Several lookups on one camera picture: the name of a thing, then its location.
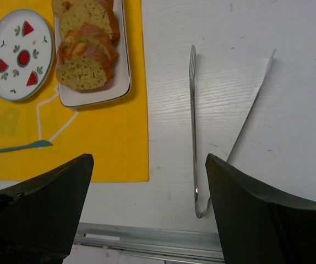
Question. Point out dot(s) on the yellow cloth placemat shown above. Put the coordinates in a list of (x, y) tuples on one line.
[(115, 133)]

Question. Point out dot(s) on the round watermelon pattern plate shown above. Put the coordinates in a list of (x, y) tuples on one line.
[(27, 53)]

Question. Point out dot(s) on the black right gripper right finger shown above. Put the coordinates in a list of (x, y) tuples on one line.
[(258, 223)]

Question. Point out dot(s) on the aluminium table edge rail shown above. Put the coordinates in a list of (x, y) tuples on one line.
[(173, 246)]

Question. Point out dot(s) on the teal knife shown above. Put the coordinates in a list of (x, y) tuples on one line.
[(36, 144)]

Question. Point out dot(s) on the white rectangular tray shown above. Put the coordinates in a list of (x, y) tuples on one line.
[(118, 87)]

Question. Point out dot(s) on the front bread slice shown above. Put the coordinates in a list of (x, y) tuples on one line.
[(83, 73)]

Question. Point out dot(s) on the rear bread slice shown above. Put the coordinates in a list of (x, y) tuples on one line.
[(61, 6)]

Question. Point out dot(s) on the metal serving tongs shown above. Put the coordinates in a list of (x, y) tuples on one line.
[(192, 68)]

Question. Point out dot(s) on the orange topped bread slice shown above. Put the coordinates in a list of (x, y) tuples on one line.
[(88, 37)]

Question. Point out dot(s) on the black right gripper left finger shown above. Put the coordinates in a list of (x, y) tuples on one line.
[(39, 217)]

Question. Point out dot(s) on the middle bread slice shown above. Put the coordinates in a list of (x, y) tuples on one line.
[(91, 12)]

